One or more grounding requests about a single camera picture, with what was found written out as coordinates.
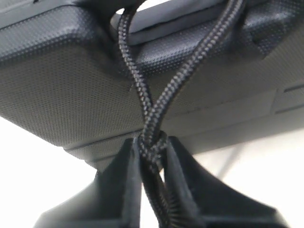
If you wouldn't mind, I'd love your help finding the black braided rope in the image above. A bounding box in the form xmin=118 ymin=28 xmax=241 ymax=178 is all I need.
xmin=117 ymin=0 xmax=245 ymax=228

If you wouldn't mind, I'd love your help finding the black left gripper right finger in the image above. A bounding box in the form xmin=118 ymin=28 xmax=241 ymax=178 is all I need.
xmin=165 ymin=137 xmax=287 ymax=228

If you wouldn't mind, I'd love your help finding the black plastic carry case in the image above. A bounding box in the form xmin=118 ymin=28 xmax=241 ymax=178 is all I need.
xmin=0 ymin=0 xmax=304 ymax=170

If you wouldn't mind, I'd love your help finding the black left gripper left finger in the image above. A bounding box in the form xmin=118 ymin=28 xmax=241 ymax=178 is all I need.
xmin=34 ymin=139 xmax=142 ymax=228

